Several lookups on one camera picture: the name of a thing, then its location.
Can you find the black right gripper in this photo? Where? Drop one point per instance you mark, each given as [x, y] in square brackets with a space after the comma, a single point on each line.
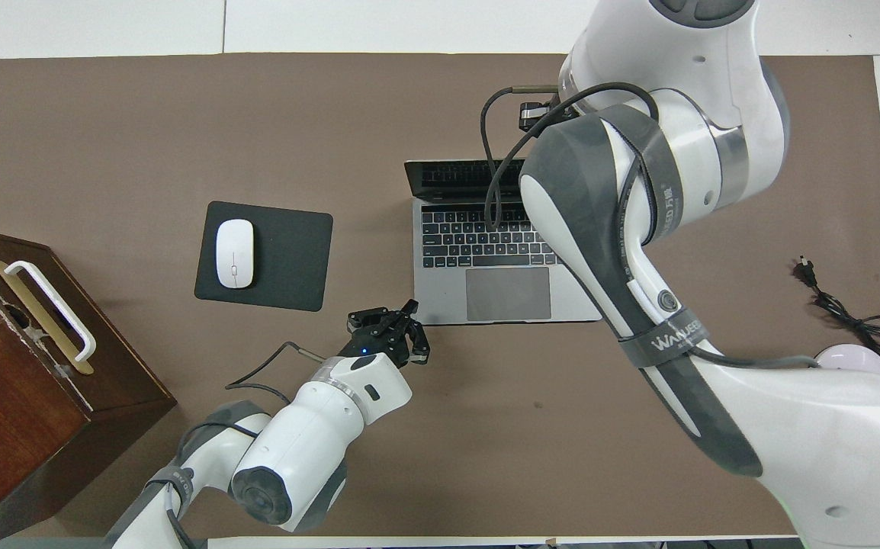
[535, 116]

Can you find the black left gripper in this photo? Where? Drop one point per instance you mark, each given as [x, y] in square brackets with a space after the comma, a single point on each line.
[379, 335]

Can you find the silver laptop computer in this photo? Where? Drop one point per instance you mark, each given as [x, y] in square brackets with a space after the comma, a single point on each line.
[440, 297]

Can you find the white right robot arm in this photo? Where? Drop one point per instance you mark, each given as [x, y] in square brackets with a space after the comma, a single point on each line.
[829, 442]

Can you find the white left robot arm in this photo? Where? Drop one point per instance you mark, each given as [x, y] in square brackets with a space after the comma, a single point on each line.
[310, 435]

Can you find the black mouse pad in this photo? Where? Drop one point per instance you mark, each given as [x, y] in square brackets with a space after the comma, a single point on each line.
[287, 259]

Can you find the white computer mouse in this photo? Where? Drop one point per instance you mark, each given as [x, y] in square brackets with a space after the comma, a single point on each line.
[235, 252]

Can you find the brown table mat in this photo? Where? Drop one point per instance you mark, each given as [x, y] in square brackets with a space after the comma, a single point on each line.
[104, 137]

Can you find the white desk lamp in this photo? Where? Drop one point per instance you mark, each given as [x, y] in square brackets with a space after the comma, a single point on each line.
[852, 357]

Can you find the dark brown wooden box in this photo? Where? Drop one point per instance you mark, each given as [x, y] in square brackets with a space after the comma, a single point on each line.
[13, 412]

